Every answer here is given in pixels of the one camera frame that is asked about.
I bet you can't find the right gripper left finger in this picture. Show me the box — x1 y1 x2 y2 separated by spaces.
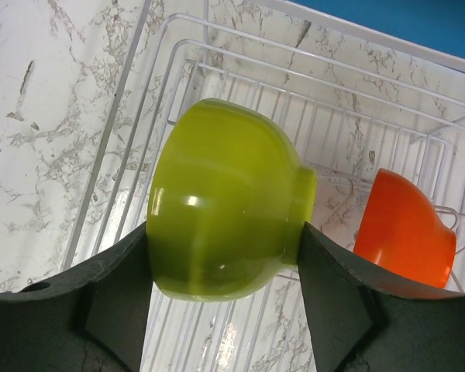
0 225 153 371

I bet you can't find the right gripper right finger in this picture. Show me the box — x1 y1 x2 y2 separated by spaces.
298 224 465 371

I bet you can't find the red orange bowl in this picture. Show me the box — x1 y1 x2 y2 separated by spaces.
353 168 456 289

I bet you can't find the lime green bowl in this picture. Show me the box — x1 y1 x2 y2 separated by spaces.
146 98 317 301

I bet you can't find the blue shelf unit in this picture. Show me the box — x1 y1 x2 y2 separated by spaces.
296 0 465 60

